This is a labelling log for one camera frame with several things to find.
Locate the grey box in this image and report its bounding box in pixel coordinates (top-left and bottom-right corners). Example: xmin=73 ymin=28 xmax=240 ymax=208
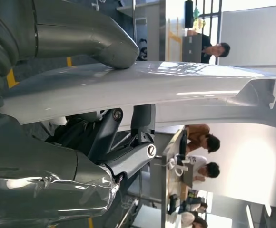
xmin=181 ymin=34 xmax=203 ymax=63

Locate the yellow floor tape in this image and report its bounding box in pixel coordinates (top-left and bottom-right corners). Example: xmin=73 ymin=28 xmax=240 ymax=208
xmin=6 ymin=57 xmax=73 ymax=89

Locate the steel side table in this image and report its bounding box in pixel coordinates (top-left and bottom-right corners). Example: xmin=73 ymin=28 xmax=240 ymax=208
xmin=160 ymin=128 xmax=194 ymax=228

